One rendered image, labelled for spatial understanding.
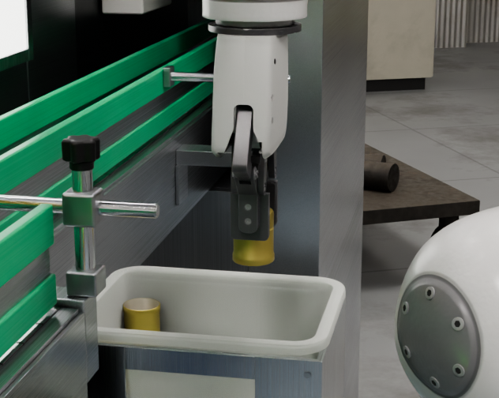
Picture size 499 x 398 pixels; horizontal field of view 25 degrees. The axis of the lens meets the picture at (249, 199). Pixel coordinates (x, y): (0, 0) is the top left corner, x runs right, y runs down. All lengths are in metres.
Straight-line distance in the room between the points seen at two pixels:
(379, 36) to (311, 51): 6.36
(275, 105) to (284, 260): 0.88
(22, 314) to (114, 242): 0.46
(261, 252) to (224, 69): 0.16
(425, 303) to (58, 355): 0.35
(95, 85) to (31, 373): 0.73
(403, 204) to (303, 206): 2.22
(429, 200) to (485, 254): 3.42
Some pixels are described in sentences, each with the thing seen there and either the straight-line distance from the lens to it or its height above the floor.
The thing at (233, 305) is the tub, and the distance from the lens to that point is 1.10.
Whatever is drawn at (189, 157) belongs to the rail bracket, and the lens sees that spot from 1.52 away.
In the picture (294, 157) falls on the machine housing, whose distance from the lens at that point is 1.72.
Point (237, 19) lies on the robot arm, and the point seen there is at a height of 1.27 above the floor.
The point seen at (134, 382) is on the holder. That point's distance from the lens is 0.98.
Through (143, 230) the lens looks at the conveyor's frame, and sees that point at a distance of 1.39.
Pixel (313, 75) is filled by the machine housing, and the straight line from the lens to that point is 1.70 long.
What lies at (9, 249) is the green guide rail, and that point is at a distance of 0.80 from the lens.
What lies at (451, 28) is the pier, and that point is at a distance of 10.50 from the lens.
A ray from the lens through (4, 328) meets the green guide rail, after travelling 0.81.
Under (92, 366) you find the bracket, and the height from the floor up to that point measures 0.99.
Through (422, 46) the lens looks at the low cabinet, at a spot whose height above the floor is 0.31.
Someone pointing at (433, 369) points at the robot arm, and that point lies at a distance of 0.60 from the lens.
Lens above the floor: 1.36
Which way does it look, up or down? 15 degrees down
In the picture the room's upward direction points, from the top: straight up
